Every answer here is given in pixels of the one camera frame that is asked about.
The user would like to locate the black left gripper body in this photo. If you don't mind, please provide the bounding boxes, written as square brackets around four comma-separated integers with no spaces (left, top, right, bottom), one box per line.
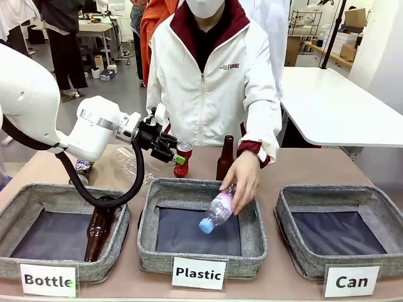
[135,106,169,163]

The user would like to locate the red crushed drink can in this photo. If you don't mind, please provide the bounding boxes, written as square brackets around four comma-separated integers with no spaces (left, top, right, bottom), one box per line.
[173,140,193,179]

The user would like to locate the clear plastic bottle blue cap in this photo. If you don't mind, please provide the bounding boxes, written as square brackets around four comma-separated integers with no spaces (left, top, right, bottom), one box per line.
[198,181,239,235]

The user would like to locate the person's left forearm white sleeve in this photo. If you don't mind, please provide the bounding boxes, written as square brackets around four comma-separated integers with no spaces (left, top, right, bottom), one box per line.
[236,84,283,169]

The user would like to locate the blue white crushed can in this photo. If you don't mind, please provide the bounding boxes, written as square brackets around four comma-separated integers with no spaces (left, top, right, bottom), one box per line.
[74,159,95,186]

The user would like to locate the grey fabric basket Plastic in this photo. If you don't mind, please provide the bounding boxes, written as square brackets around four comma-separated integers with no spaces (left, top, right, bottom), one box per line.
[137,177,269,279]

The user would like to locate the grey fabric basket Bottle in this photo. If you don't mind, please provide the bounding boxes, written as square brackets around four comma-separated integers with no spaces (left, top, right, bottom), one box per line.
[0,183,131,282]

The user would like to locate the white Can label sign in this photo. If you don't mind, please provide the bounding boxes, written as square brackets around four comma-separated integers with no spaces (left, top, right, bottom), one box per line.
[324,265,382,298]

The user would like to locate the grey fabric basket Can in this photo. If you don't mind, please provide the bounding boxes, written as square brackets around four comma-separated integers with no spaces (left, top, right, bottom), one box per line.
[274,184,403,281]

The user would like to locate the person's left hand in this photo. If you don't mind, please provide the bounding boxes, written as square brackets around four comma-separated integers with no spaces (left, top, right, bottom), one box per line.
[219,150,261,216]

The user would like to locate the clear crushed plastic bottle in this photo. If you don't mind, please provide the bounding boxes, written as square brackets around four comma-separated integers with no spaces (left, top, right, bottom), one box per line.
[110,145,165,186]

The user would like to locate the brown glass bottle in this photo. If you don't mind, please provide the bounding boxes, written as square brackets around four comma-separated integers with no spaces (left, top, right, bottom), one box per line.
[215,135,236,182]
[84,195,124,263]

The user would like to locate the person's white jacket torso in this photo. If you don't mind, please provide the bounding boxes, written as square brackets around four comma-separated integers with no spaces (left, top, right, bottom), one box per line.
[145,0,283,148]

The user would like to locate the small boxes on floor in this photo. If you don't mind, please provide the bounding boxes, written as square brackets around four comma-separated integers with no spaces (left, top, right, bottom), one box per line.
[91,55,119,82]

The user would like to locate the bystander in orange jacket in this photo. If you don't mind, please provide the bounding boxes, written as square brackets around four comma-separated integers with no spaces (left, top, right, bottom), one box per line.
[139,0,169,87]

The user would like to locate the white Plastic label sign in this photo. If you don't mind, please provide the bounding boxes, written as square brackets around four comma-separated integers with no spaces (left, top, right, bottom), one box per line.
[171,256,229,291]

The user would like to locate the white background desk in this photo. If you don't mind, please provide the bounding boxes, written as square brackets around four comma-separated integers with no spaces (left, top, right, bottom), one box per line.
[31,18,115,65]

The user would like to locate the bystander in black clothes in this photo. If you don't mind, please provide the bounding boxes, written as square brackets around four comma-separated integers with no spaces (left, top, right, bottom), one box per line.
[33,0,89,97]

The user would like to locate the white face mask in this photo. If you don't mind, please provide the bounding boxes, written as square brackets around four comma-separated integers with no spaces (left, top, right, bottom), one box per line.
[185,0,226,18]

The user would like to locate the bystander in white coat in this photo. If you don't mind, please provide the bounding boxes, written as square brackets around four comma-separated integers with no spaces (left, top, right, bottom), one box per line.
[244,0,292,101]

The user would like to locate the white side table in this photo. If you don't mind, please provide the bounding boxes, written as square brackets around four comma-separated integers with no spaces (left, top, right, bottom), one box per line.
[279,66,403,148]

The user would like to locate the white Bottle label sign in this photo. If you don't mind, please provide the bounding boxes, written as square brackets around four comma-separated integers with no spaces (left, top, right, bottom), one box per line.
[19,263,79,298]

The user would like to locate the wooden workbench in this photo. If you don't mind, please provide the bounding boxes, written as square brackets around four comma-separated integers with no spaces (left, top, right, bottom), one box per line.
[304,40,354,69]

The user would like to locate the black stand pole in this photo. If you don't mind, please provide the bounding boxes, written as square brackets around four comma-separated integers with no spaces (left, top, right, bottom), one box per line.
[319,0,346,70]

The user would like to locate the large cardboard box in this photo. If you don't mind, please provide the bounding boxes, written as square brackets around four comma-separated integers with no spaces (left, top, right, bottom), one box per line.
[344,7,368,28]

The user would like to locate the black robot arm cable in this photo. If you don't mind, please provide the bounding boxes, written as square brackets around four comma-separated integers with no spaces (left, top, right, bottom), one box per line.
[0,115,146,209]

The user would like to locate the metal wire shelf rack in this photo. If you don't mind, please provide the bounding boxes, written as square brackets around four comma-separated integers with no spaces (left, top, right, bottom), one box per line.
[288,8,324,36]

